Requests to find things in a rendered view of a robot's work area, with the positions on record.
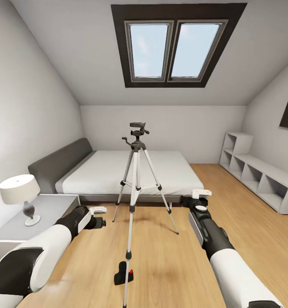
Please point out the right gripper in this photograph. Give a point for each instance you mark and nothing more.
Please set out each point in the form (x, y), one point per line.
(187, 201)

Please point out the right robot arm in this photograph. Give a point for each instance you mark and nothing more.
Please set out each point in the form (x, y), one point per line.
(239, 286)

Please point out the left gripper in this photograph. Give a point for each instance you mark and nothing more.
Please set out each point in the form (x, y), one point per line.
(97, 222)

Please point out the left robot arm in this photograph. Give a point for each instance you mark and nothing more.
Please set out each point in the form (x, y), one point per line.
(27, 268)

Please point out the digital camera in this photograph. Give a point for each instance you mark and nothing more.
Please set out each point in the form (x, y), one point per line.
(120, 277)

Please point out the fixed window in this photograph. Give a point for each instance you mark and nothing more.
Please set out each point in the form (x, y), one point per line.
(172, 45)

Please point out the nightstand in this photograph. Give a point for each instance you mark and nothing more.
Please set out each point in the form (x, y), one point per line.
(50, 207)

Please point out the camera tripod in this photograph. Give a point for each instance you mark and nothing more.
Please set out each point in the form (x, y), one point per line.
(136, 189)

